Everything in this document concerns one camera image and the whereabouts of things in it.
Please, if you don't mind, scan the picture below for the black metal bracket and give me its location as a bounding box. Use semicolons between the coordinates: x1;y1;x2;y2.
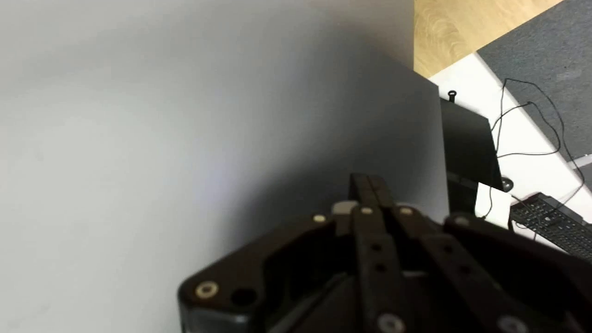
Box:
436;89;516;218

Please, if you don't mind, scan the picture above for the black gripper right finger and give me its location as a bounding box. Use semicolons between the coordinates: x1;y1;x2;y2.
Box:
368;176;592;333

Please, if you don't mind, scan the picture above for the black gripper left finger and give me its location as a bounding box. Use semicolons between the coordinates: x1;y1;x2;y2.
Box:
175;172;397;333

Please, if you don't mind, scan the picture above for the black keyboard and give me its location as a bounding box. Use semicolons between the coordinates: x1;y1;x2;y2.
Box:
507;191;592;263

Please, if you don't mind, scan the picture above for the grey carpet mat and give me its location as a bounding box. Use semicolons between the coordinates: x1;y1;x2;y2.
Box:
477;0;592;170

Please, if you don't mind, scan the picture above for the thin black cable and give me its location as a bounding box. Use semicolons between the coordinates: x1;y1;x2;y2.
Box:
484;76;592;222

